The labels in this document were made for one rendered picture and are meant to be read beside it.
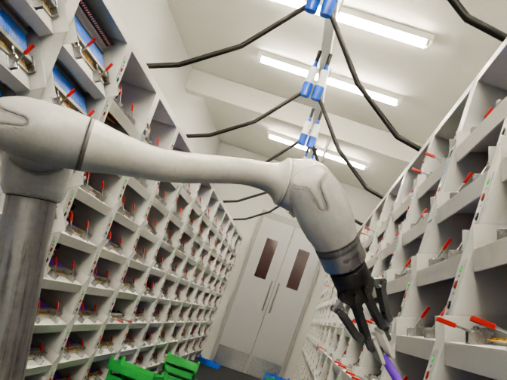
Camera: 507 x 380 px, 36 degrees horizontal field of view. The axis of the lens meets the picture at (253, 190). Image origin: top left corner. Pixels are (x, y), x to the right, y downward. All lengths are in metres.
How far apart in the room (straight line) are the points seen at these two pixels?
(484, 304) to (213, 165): 0.60
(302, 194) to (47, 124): 0.48
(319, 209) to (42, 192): 0.53
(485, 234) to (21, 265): 0.91
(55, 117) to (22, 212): 0.23
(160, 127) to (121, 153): 3.14
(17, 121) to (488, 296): 0.95
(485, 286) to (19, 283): 0.90
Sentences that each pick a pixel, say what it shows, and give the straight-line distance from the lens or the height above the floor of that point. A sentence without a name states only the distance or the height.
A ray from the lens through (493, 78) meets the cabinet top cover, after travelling 2.40.
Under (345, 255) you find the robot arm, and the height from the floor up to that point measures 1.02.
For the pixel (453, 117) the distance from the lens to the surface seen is 2.83.
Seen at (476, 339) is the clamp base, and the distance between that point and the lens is 1.44.
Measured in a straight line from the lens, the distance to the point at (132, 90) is 3.91.
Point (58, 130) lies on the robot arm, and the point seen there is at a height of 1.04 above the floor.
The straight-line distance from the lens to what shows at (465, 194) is 1.96.
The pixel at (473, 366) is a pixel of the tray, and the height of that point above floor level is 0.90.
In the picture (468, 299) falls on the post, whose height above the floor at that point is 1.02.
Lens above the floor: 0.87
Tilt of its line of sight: 8 degrees up
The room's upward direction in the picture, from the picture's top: 20 degrees clockwise
